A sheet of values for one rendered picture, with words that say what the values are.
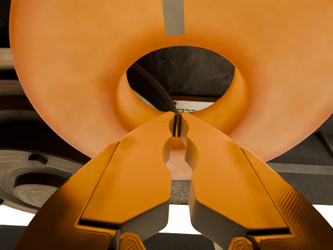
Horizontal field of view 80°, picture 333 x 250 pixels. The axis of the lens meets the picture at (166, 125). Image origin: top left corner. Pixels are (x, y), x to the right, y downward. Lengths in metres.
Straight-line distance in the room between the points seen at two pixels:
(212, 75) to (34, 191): 0.40
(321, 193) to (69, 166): 9.52
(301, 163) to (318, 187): 3.63
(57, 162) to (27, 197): 0.14
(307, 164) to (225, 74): 5.90
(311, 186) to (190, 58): 9.29
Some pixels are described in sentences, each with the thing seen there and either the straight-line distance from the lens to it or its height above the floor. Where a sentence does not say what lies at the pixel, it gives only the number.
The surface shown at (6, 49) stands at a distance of 0.33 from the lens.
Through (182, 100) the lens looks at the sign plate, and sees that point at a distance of 0.48.
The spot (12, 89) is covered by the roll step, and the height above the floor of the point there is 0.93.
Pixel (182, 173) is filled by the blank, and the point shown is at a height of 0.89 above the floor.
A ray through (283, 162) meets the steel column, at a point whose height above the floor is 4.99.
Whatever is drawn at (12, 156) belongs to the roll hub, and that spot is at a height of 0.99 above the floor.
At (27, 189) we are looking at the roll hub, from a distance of 0.41.
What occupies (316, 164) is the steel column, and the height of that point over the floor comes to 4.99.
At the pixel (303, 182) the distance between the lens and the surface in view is 9.51.
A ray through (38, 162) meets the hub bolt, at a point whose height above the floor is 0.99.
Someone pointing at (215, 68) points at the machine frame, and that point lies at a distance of 0.46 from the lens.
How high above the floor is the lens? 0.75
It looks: 47 degrees up
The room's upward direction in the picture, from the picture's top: 176 degrees counter-clockwise
